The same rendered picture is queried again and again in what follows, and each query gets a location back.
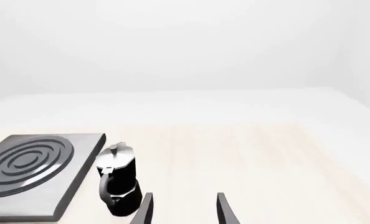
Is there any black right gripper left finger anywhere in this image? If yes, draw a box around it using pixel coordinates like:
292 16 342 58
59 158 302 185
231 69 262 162
129 192 154 224

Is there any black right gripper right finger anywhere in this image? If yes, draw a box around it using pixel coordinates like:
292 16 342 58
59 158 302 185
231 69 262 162
216 192 242 224

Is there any black moka pot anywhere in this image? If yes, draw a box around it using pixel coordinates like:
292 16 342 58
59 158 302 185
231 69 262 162
95 142 143 217

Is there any flat black stove plate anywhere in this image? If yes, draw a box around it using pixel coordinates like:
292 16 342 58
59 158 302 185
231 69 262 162
0 133 107 223

